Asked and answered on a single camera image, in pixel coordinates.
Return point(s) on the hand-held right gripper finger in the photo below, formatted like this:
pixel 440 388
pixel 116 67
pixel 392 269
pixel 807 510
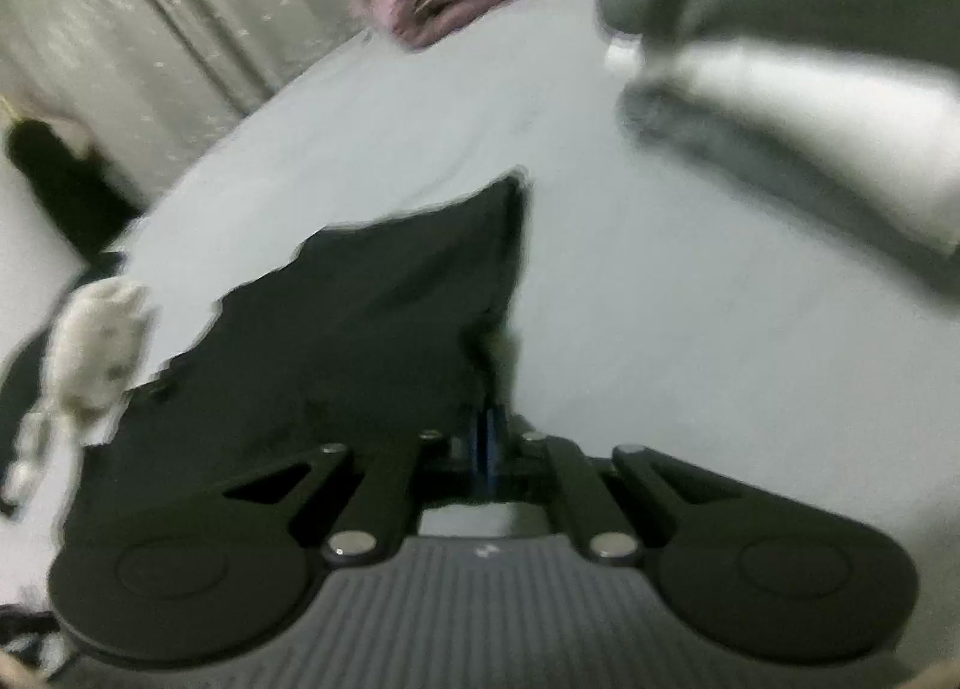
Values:
pixel 496 453
pixel 478 453

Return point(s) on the black sweater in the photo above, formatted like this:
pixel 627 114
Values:
pixel 360 329

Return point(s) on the black clothes pile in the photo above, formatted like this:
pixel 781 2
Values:
pixel 22 389

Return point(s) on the light grey folded garment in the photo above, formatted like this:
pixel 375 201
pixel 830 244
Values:
pixel 787 187

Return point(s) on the white plush dog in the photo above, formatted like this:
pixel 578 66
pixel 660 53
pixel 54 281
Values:
pixel 90 359

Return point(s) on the white folded garment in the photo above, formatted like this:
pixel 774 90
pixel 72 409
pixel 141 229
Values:
pixel 787 89

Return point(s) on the black hanging garment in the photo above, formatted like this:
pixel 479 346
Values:
pixel 67 187

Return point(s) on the grey patterned curtain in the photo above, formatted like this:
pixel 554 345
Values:
pixel 150 37

